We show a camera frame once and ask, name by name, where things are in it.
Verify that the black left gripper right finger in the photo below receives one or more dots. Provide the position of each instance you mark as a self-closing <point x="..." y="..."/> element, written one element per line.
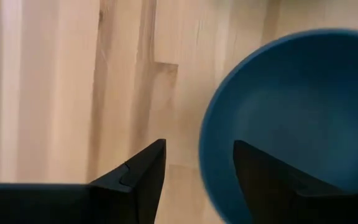
<point x="266" y="186"/>

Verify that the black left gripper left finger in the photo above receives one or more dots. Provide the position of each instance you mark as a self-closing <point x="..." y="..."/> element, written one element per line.
<point x="141" y="180"/>

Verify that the blue bowl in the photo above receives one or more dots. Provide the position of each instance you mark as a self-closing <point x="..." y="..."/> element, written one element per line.
<point x="297" y="102"/>

